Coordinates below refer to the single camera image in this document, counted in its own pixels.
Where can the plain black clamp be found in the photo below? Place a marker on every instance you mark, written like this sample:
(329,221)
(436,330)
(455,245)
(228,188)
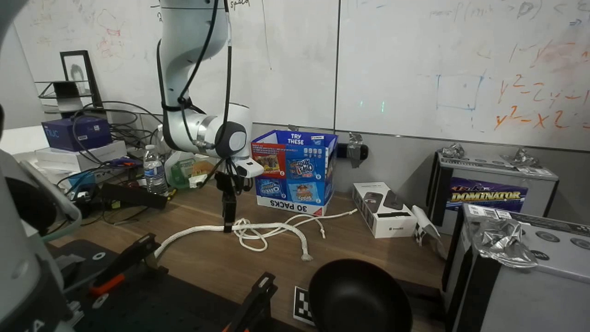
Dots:
(256,301)

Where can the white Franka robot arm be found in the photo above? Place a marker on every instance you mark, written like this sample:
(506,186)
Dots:
(191,37)

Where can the black white fiducial tag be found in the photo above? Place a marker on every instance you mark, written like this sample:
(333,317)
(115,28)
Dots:
(304,304)

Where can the blue printed cardboard box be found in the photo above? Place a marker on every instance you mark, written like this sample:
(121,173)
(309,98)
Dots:
(296,172)

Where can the grey battery with black stripes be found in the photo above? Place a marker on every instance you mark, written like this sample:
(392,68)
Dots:
(536,295)

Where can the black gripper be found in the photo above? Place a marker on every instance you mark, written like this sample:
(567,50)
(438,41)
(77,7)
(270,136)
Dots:
(230,175)

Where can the black handheld tool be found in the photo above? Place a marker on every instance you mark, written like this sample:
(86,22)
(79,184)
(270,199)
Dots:
(123,195)

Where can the crumpled silver foil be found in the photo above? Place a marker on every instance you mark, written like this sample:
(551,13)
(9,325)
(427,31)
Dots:
(505,240)
(427,231)

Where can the purple cardboard box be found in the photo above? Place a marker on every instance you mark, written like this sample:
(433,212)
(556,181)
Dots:
(77,131)

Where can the black frying pan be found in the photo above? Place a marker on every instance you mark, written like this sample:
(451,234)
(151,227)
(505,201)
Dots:
(361,297)

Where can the metal wall outlet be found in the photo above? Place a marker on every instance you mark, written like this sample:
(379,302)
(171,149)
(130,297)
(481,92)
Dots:
(353,153)

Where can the black picture frame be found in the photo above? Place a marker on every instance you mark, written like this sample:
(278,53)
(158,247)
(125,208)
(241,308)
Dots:
(80,76)

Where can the grey battery with Dominator label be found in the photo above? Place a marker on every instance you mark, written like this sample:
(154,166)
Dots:
(492,195)

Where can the clear water bottle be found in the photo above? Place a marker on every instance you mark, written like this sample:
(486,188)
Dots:
(154,175)

